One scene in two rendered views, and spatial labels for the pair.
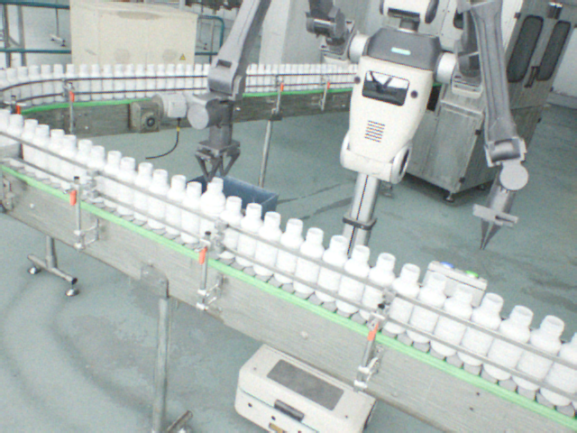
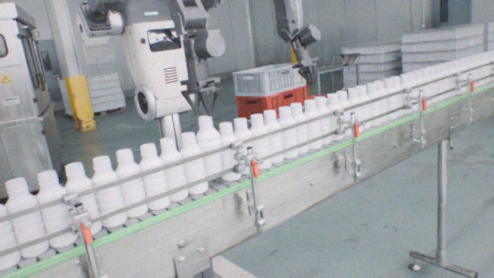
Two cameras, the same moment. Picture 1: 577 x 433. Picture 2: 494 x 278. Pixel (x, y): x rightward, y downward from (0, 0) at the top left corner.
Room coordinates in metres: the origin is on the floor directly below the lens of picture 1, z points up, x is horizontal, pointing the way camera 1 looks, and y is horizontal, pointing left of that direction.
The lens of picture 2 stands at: (0.56, 1.09, 1.39)
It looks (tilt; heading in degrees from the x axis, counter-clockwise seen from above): 15 degrees down; 298
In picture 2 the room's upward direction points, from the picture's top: 7 degrees counter-clockwise
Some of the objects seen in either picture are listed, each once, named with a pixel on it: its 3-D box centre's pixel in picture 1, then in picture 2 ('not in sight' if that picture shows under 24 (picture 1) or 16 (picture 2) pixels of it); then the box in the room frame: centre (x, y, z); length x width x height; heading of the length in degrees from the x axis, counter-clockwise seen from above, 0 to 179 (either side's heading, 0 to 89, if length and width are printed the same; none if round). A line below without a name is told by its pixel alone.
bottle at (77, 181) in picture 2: (114, 179); (81, 198); (1.31, 0.52, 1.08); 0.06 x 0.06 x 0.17
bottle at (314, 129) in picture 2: (353, 279); (312, 124); (0.99, -0.18, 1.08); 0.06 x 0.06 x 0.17
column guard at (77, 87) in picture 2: not in sight; (80, 103); (7.35, -4.60, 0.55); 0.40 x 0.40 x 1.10; 66
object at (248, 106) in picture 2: not in sight; (273, 101); (2.13, -2.44, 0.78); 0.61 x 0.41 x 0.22; 73
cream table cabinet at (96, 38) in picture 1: (133, 66); not in sight; (5.24, 1.86, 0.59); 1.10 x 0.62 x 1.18; 138
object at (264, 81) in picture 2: not in sight; (270, 79); (2.13, -2.43, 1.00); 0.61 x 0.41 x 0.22; 73
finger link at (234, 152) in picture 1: (221, 161); (198, 98); (1.18, 0.19, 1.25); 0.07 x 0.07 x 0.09; 66
